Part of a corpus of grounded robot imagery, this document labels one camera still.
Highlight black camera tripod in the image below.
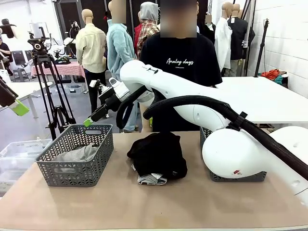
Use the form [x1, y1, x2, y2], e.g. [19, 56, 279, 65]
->
[31, 54, 77, 141]

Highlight tablet screen on stand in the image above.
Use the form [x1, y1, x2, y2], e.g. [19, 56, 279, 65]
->
[29, 22, 48, 38]

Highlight white side table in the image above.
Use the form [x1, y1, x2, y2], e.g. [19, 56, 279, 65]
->
[0, 81, 53, 120]

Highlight grey storage crate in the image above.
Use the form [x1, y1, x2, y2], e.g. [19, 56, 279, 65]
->
[64, 84, 87, 95]

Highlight light grey garment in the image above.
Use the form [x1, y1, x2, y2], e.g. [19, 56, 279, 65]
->
[137, 172, 168, 186]

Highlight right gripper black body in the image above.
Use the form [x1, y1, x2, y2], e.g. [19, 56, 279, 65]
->
[97, 86, 121, 113]

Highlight mannequin in white shirt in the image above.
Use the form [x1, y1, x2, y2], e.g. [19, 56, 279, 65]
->
[215, 2, 233, 73]

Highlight grey perforated plastic basket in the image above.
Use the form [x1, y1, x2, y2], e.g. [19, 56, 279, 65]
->
[35, 124, 114, 188]
[199, 126, 268, 183]

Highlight pink checkered tablecloth table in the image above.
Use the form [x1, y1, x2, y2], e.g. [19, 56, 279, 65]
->
[30, 61, 87, 84]

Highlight black light stand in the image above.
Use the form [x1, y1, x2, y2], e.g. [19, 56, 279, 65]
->
[254, 18, 270, 78]

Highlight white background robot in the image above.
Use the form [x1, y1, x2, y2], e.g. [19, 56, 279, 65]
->
[51, 36, 77, 58]

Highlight person in black T-shirt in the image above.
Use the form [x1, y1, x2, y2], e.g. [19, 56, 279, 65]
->
[139, 0, 223, 132]

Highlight grey stool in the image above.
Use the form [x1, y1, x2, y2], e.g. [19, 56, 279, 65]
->
[12, 68, 31, 82]

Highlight black garment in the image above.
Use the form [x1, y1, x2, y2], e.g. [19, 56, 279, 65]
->
[127, 131, 188, 180]

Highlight mannequin in blue fleece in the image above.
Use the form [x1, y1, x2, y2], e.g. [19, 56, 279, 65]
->
[106, 0, 140, 133]

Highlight black stand poles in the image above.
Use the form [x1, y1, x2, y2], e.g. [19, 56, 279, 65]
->
[241, 0, 256, 77]

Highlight mannequin in cream jacket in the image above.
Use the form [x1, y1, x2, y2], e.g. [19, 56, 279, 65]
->
[76, 9, 108, 120]

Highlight clear plastic storage bin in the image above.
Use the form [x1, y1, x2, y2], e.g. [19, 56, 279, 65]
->
[0, 139, 52, 193]

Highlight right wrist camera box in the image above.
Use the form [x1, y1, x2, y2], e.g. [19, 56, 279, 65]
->
[89, 79, 108, 96]

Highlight dark grey garment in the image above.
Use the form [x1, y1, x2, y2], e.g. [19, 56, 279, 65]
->
[51, 143, 100, 162]

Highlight red and green clothes pile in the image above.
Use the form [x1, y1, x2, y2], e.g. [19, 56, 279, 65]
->
[261, 69, 288, 85]

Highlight mannequin in black shirt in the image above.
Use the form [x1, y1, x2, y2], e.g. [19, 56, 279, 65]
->
[227, 3, 256, 77]

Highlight seated person in black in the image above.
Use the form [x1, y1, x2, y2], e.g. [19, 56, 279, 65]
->
[0, 39, 14, 77]

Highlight figure in black jacket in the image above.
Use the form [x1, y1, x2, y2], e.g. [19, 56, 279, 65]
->
[197, 14, 216, 44]

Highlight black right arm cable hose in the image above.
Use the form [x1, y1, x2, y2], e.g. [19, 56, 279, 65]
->
[116, 85, 308, 181]

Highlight mannequin in plaid shirt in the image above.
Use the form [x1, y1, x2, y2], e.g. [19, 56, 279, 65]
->
[134, 1, 161, 58]

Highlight large white table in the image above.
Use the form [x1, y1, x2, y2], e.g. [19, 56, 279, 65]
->
[211, 76, 308, 130]

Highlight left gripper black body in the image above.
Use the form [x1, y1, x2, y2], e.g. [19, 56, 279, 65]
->
[0, 76, 19, 108]

